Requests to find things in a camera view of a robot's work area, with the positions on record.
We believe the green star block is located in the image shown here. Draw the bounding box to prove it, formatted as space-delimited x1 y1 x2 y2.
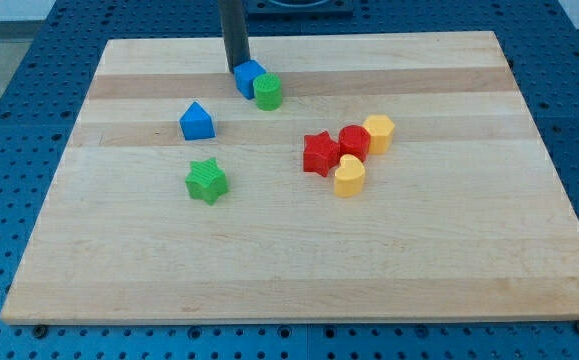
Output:
185 157 229 205

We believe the yellow heart block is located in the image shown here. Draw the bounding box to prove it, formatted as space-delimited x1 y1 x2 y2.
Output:
334 154 366 198

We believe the blue cube block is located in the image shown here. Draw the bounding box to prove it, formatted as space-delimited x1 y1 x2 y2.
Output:
233 60 266 100

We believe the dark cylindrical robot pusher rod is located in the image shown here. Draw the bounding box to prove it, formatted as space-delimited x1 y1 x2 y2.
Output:
218 0 250 73

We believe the red star block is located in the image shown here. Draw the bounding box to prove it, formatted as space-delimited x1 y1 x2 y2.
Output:
303 131 340 177

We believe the green cylinder block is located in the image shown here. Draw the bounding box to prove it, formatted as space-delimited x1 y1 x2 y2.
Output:
253 73 282 111

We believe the red cylinder block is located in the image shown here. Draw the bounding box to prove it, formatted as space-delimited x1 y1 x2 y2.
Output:
338 125 371 162

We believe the yellow hexagon block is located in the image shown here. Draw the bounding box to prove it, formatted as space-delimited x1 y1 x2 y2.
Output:
362 114 395 155

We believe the blue pentagon block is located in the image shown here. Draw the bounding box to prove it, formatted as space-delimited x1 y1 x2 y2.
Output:
179 102 216 141

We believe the light wooden board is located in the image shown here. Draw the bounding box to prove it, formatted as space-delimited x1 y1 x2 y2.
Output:
0 31 579 326

